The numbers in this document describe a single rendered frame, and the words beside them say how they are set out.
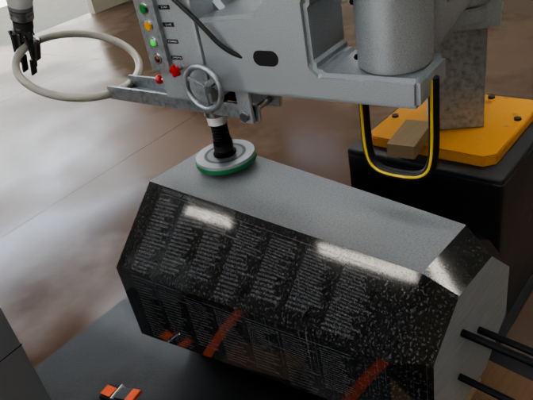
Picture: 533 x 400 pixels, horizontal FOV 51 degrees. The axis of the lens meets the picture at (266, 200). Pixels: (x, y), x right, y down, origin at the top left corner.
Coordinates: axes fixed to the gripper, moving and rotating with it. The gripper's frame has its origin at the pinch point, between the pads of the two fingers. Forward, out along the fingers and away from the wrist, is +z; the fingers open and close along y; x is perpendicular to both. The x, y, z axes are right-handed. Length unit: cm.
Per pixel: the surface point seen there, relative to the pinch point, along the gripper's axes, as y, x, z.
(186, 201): 88, -40, 1
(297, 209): 126, -43, -16
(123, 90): 50, -13, -14
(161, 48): 70, -25, -44
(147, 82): 54, -3, -13
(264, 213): 116, -46, -13
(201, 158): 86, -22, -4
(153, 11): 67, -24, -55
